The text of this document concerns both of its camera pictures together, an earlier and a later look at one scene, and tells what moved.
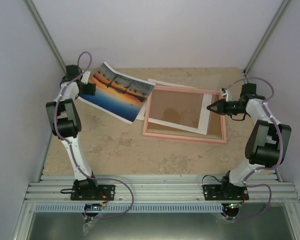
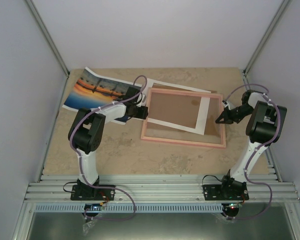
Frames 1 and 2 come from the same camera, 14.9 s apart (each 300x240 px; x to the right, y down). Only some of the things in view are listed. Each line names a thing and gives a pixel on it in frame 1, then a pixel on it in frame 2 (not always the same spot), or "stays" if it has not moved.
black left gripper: (90, 90) to (143, 114)
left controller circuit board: (93, 206) stays
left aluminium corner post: (38, 20) stays
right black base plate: (219, 192) stays
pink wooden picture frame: (223, 141) to (149, 90)
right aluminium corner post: (279, 12) stays
